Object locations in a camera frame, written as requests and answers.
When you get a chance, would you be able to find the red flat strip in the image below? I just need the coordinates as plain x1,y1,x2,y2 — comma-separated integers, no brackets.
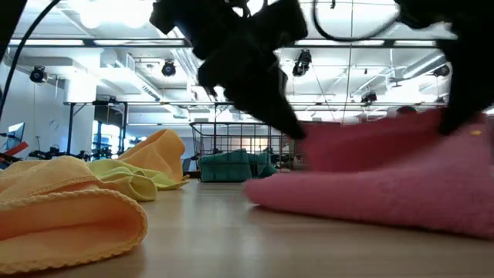
0,141,30,160

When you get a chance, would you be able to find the black wire basket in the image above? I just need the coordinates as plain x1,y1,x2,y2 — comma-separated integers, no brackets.
188,121,308,183

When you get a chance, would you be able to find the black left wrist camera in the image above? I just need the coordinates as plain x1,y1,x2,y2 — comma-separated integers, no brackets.
246,0,310,53

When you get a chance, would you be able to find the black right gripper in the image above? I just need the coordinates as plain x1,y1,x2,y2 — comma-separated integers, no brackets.
437,37,494,137

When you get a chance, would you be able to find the pink microfiber towel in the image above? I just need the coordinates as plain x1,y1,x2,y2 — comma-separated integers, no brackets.
243,108,494,239

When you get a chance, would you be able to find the orange microfiber towel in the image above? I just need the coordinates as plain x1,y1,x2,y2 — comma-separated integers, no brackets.
117,127,188,182
0,155,149,276

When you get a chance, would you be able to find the person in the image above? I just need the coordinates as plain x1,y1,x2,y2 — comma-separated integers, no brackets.
395,105,419,117

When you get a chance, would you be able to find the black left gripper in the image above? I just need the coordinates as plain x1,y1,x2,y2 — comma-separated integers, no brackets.
196,37,308,141

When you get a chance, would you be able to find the lit tilted monitor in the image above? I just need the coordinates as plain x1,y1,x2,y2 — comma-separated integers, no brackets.
4,122,26,151

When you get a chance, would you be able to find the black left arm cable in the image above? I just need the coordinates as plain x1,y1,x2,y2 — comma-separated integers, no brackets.
0,0,63,117

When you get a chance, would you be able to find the teal microfiber towel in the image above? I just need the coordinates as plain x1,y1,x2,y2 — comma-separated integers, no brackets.
198,149,279,184

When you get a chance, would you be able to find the black frame stand with box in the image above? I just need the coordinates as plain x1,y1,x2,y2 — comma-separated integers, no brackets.
63,100,129,156

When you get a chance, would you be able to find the yellow microfiber towel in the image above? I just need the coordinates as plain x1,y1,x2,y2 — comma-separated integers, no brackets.
87,158,191,202

